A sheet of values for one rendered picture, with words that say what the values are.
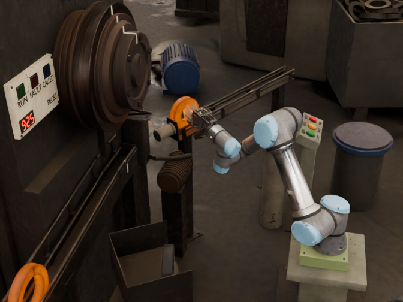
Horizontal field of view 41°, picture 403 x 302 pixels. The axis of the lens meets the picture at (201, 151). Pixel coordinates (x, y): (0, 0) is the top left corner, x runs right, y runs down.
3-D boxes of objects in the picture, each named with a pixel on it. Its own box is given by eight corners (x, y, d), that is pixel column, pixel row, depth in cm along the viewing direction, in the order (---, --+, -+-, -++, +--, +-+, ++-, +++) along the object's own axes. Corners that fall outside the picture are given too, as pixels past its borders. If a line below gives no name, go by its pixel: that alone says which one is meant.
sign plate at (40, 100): (14, 139, 166) (2, 85, 157) (54, 102, 188) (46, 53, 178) (21, 139, 166) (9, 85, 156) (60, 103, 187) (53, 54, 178)
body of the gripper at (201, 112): (204, 104, 246) (221, 119, 240) (201, 118, 252) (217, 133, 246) (191, 109, 242) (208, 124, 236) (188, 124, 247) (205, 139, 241)
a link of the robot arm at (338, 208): (352, 226, 225) (357, 200, 218) (333, 240, 217) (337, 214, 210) (328, 213, 233) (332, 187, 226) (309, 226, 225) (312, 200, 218)
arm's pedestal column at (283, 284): (363, 278, 262) (371, 236, 248) (366, 344, 228) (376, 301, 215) (279, 265, 269) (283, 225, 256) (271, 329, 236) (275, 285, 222)
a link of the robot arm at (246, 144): (306, 95, 217) (240, 138, 257) (288, 103, 211) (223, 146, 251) (319, 120, 216) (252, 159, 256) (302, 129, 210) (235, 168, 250)
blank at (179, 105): (180, 133, 259) (185, 135, 257) (164, 115, 248) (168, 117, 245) (200, 108, 262) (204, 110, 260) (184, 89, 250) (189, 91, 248)
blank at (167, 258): (160, 301, 166) (171, 301, 166) (161, 251, 164) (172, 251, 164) (164, 284, 181) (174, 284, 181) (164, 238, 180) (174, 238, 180)
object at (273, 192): (258, 227, 294) (263, 145, 267) (261, 214, 304) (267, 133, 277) (280, 231, 292) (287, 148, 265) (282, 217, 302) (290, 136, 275)
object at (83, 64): (81, 153, 193) (62, 25, 169) (128, 97, 232) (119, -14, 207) (98, 156, 192) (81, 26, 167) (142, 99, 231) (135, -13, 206)
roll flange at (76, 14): (55, 150, 195) (33, 23, 171) (106, 95, 234) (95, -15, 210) (81, 153, 193) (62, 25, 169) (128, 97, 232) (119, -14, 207)
